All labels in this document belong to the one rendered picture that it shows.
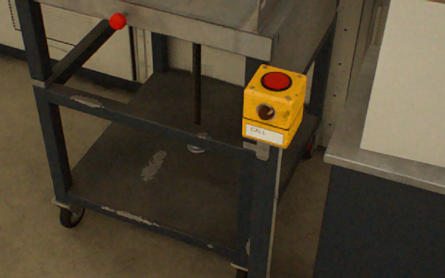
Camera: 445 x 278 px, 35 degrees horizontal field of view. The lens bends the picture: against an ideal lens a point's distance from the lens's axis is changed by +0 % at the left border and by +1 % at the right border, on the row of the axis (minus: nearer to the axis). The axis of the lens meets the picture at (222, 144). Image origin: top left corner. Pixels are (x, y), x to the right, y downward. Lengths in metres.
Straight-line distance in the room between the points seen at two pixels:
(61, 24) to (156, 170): 0.76
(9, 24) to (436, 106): 1.84
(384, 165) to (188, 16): 0.47
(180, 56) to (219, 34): 1.00
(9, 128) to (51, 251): 0.57
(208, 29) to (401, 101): 0.41
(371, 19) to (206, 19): 0.78
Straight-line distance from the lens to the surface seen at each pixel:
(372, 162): 1.22
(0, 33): 2.74
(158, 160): 2.02
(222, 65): 2.29
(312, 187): 2.21
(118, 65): 2.48
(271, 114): 1.09
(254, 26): 1.33
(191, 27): 1.37
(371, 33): 2.06
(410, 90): 1.15
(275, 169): 1.21
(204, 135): 1.57
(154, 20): 1.40
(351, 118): 1.30
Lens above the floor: 1.57
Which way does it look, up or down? 42 degrees down
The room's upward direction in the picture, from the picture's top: 2 degrees clockwise
